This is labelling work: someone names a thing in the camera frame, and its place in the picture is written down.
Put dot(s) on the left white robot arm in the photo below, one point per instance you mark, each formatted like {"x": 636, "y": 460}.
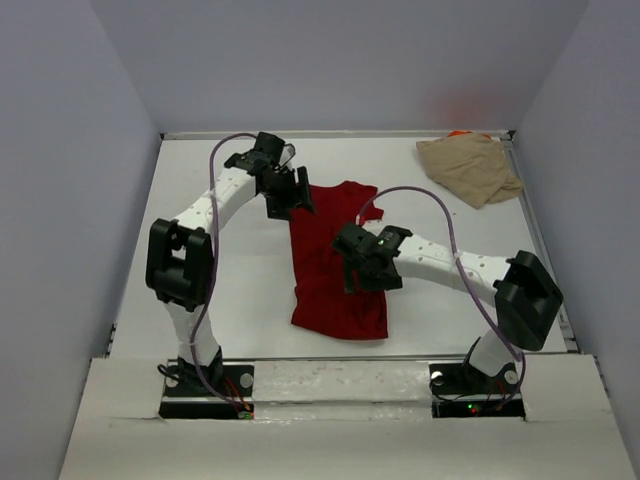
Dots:
{"x": 183, "y": 252}

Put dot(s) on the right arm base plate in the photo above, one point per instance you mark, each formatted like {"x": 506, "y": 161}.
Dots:
{"x": 461, "y": 391}

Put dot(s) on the orange t shirt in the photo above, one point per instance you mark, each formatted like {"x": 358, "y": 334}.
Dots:
{"x": 458, "y": 133}

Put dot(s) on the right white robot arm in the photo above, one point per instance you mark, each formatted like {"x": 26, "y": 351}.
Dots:
{"x": 517, "y": 296}

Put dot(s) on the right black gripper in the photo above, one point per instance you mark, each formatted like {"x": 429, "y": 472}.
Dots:
{"x": 383, "y": 283}

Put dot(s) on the beige t shirt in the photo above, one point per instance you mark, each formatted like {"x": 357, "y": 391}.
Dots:
{"x": 471, "y": 166}

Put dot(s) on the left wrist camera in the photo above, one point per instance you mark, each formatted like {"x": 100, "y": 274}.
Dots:
{"x": 288, "y": 153}

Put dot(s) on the red t shirt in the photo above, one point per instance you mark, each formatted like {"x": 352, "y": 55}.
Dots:
{"x": 322, "y": 304}

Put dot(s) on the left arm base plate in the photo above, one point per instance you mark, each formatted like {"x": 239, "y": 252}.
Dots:
{"x": 184, "y": 397}

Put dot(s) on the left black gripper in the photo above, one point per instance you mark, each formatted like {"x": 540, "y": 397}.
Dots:
{"x": 281, "y": 210}

